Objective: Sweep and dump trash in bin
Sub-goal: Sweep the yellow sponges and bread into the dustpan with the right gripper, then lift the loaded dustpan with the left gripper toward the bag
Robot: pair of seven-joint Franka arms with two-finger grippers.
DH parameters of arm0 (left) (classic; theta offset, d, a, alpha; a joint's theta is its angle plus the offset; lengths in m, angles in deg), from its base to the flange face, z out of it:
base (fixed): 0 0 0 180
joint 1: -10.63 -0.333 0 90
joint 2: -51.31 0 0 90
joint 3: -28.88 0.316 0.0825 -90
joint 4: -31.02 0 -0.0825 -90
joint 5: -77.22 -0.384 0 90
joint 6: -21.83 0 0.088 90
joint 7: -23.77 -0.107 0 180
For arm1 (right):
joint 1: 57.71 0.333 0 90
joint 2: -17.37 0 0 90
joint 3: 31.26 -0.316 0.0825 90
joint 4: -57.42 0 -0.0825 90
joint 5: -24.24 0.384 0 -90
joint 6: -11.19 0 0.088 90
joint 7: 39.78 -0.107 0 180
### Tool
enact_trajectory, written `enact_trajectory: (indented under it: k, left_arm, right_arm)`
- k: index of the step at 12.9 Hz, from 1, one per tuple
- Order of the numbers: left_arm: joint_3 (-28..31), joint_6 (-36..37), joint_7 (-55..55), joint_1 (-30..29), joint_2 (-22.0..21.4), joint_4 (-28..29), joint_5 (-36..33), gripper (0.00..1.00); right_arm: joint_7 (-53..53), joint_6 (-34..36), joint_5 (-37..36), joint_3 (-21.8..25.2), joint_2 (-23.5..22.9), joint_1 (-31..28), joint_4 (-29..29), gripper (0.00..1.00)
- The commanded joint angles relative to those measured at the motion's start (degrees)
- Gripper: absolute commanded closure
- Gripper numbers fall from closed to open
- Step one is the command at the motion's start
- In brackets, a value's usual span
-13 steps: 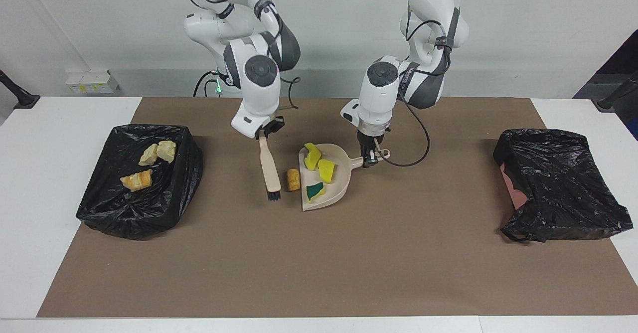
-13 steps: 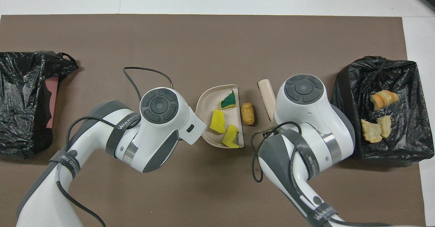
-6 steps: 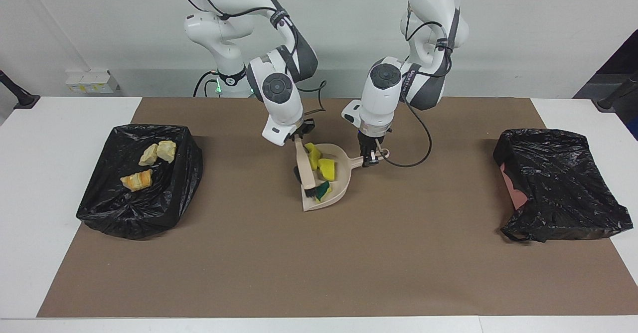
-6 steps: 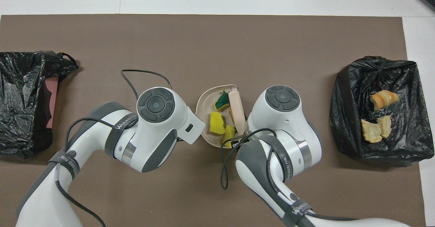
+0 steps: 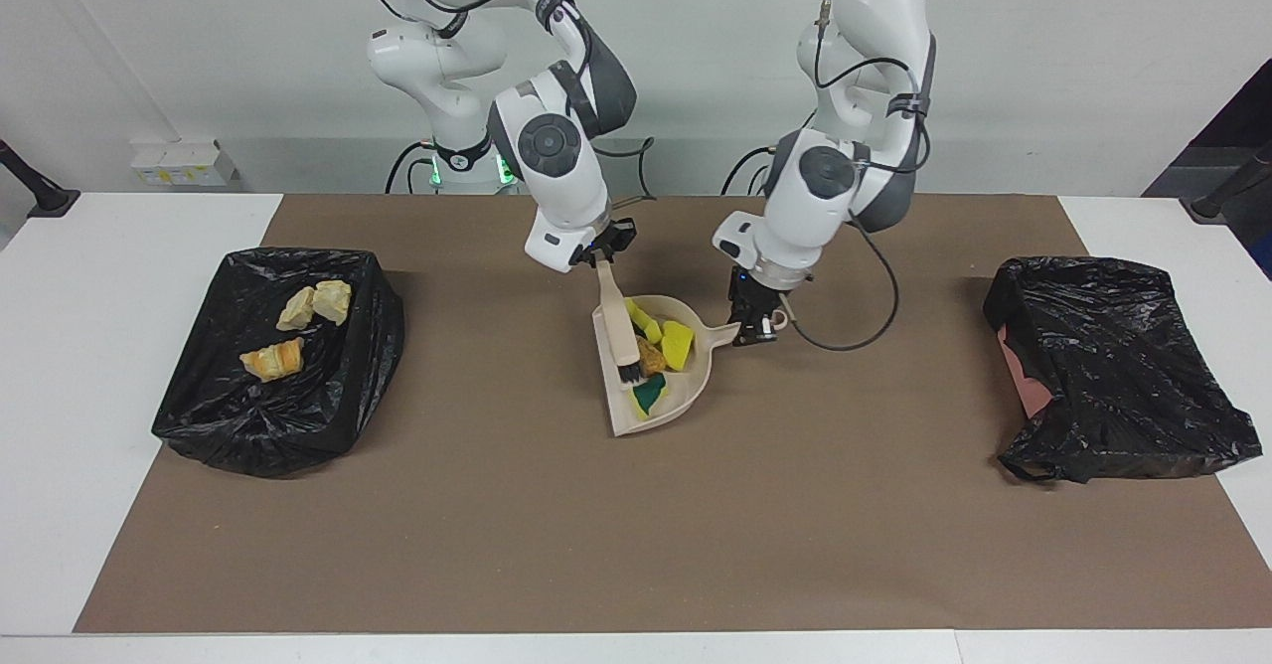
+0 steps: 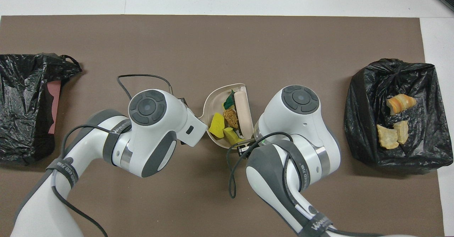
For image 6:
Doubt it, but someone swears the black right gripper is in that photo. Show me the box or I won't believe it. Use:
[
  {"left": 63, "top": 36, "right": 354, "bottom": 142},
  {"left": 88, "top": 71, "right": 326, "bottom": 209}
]
[{"left": 236, "top": 139, "right": 261, "bottom": 157}]

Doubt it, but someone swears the brown cork lump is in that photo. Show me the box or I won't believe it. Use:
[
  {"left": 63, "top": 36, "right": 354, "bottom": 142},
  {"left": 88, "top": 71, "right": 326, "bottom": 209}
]
[{"left": 223, "top": 109, "right": 239, "bottom": 129}]

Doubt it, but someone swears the beige hand brush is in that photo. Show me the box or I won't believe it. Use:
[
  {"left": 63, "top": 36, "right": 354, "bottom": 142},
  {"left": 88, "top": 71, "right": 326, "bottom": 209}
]
[{"left": 234, "top": 91, "right": 254, "bottom": 139}]

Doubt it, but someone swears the beige plastic dustpan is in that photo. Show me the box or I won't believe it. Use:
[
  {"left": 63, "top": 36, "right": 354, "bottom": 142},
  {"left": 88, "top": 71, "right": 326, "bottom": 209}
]
[{"left": 199, "top": 83, "right": 254, "bottom": 149}]

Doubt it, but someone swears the orange striped croissant piece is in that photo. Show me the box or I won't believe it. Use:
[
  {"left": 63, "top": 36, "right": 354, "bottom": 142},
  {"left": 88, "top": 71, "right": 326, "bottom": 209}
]
[{"left": 386, "top": 94, "right": 417, "bottom": 116}]

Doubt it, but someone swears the pink bin rim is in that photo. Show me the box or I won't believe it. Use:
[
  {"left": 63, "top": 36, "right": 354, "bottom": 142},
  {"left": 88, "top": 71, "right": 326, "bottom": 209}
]
[{"left": 47, "top": 80, "right": 62, "bottom": 134}]

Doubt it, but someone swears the black trash bag pink bin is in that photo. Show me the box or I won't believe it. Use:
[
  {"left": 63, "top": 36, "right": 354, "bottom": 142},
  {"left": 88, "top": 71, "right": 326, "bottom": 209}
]
[{"left": 0, "top": 53, "right": 83, "bottom": 166}]

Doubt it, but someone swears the brown table mat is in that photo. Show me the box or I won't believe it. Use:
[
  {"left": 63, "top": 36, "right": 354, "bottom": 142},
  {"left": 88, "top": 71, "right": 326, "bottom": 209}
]
[{"left": 0, "top": 15, "right": 445, "bottom": 237}]

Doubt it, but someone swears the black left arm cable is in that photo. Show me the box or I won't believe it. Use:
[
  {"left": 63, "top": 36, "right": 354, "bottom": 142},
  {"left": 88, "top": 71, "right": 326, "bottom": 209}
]
[{"left": 51, "top": 75, "right": 174, "bottom": 237}]

